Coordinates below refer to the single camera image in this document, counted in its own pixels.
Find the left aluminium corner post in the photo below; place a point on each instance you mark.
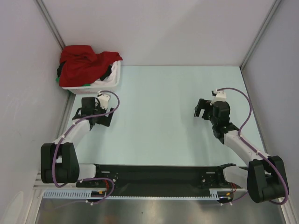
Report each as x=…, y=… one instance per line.
x=49, y=22

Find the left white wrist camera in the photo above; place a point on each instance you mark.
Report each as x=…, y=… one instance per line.
x=103, y=100

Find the light blue cable duct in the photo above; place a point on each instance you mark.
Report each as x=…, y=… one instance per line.
x=90, y=195

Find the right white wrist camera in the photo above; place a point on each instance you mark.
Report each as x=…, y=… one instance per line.
x=218, y=96

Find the white t shirt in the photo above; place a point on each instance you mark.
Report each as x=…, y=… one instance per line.
x=109, y=74

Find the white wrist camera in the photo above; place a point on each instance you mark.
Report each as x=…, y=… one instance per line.
x=103, y=100
x=218, y=96

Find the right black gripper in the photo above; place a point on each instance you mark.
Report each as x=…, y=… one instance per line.
x=202, y=104

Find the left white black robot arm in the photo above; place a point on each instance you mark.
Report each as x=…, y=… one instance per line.
x=59, y=162

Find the aluminium corner post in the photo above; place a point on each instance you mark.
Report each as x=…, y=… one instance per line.
x=260, y=33
x=49, y=22

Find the right aluminium corner post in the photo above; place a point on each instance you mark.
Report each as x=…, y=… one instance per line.
x=260, y=33

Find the black t shirt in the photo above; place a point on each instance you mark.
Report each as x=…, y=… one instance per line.
x=59, y=69

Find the white plastic laundry basket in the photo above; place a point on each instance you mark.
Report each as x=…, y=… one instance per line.
x=89, y=89

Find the green t shirt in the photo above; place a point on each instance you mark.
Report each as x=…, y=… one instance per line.
x=71, y=82

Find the red t shirt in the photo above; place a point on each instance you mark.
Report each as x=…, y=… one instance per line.
x=82, y=62

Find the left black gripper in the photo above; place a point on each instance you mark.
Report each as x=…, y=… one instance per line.
x=105, y=120

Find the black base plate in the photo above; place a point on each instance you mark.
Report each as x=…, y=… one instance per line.
x=162, y=181

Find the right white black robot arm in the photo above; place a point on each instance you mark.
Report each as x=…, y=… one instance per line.
x=264, y=177

